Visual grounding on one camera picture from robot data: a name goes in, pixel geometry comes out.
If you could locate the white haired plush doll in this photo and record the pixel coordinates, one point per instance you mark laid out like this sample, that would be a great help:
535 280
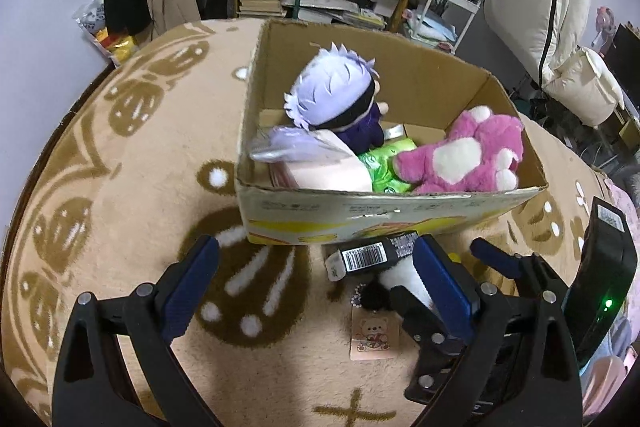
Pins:
330 82

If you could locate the bear print hang tag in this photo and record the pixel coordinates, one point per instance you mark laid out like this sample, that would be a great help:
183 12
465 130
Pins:
375 337

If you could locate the black pompom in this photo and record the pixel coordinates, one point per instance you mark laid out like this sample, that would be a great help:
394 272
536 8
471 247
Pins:
375 297

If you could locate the black barcode packet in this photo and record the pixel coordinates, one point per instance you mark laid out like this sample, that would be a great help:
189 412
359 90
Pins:
370 257

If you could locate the pink plush bear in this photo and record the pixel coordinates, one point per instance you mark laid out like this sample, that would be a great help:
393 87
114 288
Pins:
490 142

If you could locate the cardboard box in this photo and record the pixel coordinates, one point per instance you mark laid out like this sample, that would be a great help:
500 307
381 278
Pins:
300 217

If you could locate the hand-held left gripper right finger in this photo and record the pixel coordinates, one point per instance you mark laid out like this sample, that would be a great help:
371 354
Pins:
445 287

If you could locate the wide stack of books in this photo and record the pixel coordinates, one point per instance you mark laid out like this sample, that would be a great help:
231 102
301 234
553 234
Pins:
340 4

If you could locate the black monitor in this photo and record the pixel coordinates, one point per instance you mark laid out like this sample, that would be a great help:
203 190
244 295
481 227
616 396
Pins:
627 57

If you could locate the green plastic packet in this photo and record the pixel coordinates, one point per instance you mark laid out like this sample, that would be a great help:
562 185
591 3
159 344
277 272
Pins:
385 167

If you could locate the light blue cloth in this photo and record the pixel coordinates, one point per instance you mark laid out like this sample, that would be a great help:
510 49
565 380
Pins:
430 27

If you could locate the black and white plush toy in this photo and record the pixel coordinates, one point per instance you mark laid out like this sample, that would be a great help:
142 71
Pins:
405 277

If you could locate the pink cushion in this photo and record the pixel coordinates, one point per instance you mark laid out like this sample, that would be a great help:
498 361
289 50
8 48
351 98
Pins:
325 172

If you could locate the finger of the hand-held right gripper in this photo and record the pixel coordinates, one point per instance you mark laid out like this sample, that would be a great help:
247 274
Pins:
497 254
420 317

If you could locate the white trolley cart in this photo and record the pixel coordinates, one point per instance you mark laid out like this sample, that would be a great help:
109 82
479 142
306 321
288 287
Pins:
470 12

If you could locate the pink cloth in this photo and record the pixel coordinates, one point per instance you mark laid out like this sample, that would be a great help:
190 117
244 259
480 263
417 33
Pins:
610 372

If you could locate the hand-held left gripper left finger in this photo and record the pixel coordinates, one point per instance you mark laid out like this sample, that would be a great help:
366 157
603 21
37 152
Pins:
190 292

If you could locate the metal chair base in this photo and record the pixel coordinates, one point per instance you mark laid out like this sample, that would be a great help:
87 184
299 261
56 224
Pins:
560 122

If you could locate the snack bags pile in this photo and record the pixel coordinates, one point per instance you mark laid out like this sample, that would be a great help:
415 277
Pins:
110 37

